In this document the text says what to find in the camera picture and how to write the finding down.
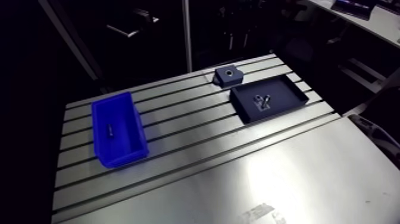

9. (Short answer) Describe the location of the dark blue-grey tray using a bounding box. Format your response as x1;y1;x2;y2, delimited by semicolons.
229;74;310;124

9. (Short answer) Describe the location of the dark blue-grey block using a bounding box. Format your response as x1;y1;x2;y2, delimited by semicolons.
213;65;244;88

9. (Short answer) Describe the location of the grey metal post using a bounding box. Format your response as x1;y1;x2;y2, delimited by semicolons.
182;0;193;73

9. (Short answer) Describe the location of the blue bin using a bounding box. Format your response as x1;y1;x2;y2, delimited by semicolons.
91;91;149;169

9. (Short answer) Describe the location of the pale desk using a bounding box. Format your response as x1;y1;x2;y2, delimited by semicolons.
307;0;400;49

